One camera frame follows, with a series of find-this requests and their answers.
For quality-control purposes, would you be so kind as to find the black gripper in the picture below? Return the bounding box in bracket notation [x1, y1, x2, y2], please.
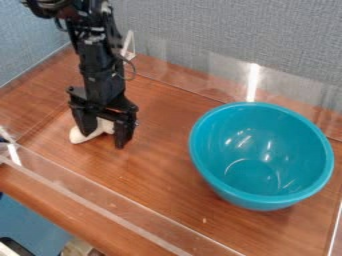
[66, 42, 139, 149]

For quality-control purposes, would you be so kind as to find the white mushroom with red cap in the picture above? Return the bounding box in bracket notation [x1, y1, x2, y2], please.
[68, 118, 115, 144]

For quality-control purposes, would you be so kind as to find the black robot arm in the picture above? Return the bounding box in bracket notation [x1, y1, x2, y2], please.
[20, 0, 139, 149]

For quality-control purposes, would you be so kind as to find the blue plastic bowl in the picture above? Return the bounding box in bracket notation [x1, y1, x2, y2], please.
[188, 102, 334, 211]

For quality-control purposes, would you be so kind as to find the clear acrylic front barrier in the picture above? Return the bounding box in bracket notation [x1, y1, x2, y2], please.
[0, 126, 244, 256]

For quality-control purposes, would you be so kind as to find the clear acrylic barrier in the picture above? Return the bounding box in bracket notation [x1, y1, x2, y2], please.
[0, 126, 244, 256]
[127, 40, 342, 142]

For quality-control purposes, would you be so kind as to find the clear acrylic back barrier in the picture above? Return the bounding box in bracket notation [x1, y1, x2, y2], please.
[127, 40, 342, 142]

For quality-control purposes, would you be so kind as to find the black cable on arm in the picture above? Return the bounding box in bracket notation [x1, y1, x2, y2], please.
[111, 54, 139, 82]

